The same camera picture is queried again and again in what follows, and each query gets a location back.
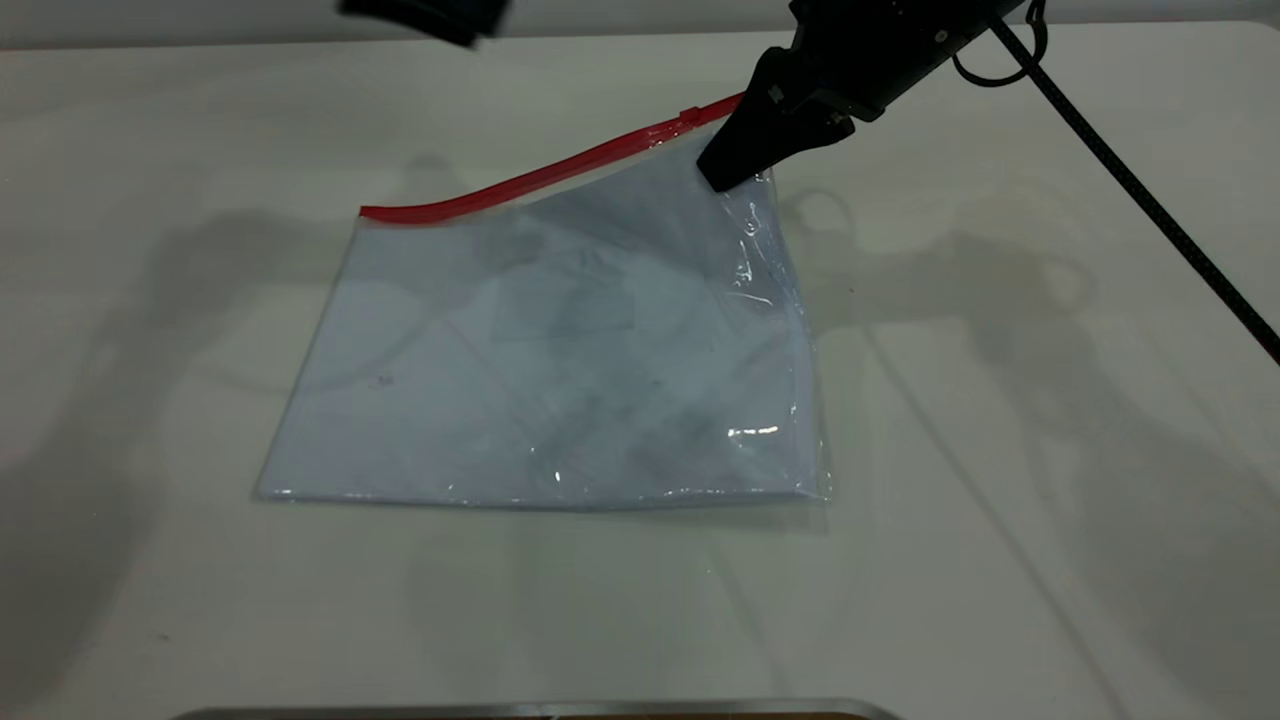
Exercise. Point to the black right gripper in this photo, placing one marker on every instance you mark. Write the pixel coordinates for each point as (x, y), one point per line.
(890, 50)

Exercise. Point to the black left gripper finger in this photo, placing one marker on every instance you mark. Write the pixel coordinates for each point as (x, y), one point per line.
(430, 15)

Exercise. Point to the clear plastic red-zip bag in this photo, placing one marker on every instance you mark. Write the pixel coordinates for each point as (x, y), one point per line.
(560, 340)

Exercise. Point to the metal tray edge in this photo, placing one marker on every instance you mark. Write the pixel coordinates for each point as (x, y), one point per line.
(540, 710)

